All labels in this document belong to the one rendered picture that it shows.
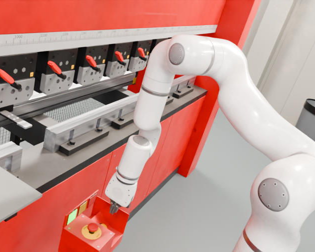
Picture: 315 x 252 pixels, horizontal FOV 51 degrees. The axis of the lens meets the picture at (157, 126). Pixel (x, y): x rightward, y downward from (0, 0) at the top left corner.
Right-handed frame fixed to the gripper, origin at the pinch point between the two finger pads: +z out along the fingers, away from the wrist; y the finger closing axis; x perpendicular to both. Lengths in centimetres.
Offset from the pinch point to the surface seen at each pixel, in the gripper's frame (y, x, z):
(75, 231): -6.0, -13.4, 6.8
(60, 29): -40, -2, -54
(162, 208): -1, 120, 84
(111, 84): -61, 86, -5
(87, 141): -30.7, 22.2, -3.7
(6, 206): -16.6, -38.0, -14.4
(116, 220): 1.5, 4.6, 9.0
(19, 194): -17.8, -32.4, -14.3
